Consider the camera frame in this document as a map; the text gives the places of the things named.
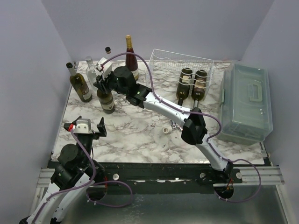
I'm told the clear bottle silver stopper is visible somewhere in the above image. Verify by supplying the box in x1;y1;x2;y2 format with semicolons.
85;56;99;89

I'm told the dark bottle black neck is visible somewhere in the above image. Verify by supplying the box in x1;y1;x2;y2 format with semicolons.
96;89;115;114
176;67;192;106

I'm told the red wine bottle gold cap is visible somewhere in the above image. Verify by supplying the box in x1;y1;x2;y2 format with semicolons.
125;35;139;80

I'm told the green bottle silver neck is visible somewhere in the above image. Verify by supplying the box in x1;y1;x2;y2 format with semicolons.
66;62;92;103
191;70;207;108

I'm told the clear bottle dark cork stopper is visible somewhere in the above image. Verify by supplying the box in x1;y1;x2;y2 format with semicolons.
105;47;111;59

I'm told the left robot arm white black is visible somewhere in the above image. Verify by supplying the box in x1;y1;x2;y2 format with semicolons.
20;116;107;224

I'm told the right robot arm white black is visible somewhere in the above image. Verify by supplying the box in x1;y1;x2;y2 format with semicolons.
93;66;233;183

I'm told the chrome faucet with white fitting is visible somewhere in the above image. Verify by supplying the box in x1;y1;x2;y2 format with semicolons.
162;120;182;134

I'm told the clear plastic storage box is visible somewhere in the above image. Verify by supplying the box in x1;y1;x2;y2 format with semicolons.
217;61;273;145

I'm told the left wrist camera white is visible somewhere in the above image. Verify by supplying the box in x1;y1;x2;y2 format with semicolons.
68;118;93;134

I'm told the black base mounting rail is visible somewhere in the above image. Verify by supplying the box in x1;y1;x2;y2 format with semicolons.
46;161;274;196

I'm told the white wire wine rack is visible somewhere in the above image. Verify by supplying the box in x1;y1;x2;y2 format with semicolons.
146;49;214;92

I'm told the aluminium extrusion rail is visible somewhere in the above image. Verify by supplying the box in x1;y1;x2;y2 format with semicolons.
36;166;285;188

